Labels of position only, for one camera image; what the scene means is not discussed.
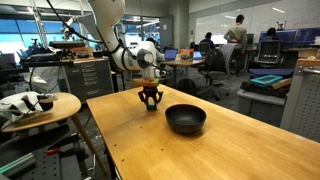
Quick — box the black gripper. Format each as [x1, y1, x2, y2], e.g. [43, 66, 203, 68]
[138, 86, 164, 108]

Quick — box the white plastic cover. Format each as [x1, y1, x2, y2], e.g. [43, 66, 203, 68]
[28, 65, 68, 94]

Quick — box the black office chair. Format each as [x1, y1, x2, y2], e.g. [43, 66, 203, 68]
[197, 48, 231, 101]

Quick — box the orange container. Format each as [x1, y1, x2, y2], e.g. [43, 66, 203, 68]
[179, 48, 195, 63]

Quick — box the wooden office table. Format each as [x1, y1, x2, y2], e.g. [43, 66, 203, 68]
[160, 58, 206, 96]

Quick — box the silver aluminium extrusion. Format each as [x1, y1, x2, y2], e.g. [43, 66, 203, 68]
[0, 152, 36, 178]

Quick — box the wooden block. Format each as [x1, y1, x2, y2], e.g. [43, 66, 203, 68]
[270, 77, 293, 90]

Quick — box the standing person grey shirt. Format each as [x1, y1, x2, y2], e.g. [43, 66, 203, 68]
[223, 14, 249, 73]

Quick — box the round wooden side table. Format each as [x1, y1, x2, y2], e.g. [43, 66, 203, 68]
[0, 92, 109, 177]

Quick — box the white crumpled cloth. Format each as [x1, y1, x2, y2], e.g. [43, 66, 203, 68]
[0, 91, 58, 123]

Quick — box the seated person dark top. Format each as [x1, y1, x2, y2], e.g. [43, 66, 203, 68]
[199, 31, 216, 52]

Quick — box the black perforated breadboard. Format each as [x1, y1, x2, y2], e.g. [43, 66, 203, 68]
[16, 146, 84, 180]

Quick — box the black mesh chair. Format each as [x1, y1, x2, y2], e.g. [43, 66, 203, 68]
[256, 39, 282, 65]

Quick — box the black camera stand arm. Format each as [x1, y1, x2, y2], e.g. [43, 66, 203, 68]
[20, 48, 88, 69]

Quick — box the black bowl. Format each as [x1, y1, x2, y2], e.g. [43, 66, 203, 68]
[164, 103, 208, 135]

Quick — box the grey drawer cabinet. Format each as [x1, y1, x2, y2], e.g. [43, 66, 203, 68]
[63, 57, 115, 103]

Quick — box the blue cushion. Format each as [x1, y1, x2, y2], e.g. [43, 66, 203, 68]
[248, 68, 294, 80]

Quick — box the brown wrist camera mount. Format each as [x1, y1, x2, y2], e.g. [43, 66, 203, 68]
[130, 77, 161, 89]

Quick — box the teal tray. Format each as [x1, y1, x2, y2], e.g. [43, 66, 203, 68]
[250, 74, 284, 88]

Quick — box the green block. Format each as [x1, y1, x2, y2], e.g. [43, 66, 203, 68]
[146, 102, 158, 112]

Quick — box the blue computer monitor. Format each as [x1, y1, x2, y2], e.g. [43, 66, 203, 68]
[275, 29, 298, 46]
[295, 27, 320, 46]

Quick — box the black camera cable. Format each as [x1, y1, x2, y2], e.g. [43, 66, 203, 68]
[45, 0, 102, 44]

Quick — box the grey plastic storage bin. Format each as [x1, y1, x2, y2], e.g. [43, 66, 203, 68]
[237, 88, 287, 128]

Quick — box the grey office chair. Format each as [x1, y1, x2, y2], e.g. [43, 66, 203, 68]
[219, 43, 238, 76]

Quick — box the black handheld controller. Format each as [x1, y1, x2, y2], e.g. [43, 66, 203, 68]
[21, 94, 54, 113]

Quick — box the workbench cabinet with pegboard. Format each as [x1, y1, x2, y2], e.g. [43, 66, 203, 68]
[279, 57, 320, 143]

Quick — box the black case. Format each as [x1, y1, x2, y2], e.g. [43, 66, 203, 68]
[240, 79, 292, 100]

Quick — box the open laptop blue screen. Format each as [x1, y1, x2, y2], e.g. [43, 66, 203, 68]
[163, 48, 180, 62]

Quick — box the black stereo camera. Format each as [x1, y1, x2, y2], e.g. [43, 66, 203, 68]
[49, 40, 86, 50]

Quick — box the orange-handled black bar clamp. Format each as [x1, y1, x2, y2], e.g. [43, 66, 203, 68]
[44, 141, 81, 157]

